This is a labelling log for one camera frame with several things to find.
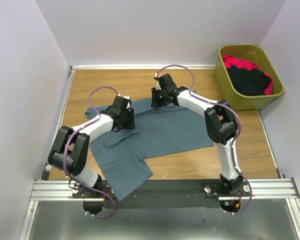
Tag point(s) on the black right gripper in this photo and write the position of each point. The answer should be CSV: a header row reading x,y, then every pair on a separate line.
x,y
155,97

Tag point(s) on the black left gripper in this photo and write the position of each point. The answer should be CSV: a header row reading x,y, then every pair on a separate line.
x,y
129,119

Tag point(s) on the blue-grey t shirt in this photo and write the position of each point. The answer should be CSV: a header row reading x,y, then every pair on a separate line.
x,y
158,131

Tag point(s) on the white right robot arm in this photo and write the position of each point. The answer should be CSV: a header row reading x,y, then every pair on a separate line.
x,y
221,125

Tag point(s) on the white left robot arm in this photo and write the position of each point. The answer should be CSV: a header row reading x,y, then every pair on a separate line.
x,y
69,150

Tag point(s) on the red t shirt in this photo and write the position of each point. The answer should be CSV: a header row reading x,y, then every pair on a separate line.
x,y
229,61

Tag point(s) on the black t shirt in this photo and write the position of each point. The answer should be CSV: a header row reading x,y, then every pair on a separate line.
x,y
250,82

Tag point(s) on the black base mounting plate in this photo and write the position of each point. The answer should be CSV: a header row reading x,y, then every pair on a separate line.
x,y
164,194

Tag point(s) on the olive green plastic bin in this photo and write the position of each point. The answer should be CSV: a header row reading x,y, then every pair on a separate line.
x,y
255,54

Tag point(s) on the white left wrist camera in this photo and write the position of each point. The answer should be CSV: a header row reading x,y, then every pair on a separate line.
x,y
123,102

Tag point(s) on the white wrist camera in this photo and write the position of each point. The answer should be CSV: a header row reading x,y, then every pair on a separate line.
x,y
156,76
123,102

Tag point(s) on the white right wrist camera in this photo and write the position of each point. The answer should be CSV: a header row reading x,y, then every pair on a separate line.
x,y
156,76

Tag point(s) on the aluminium frame rail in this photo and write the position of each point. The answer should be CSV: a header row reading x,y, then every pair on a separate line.
x,y
279,188

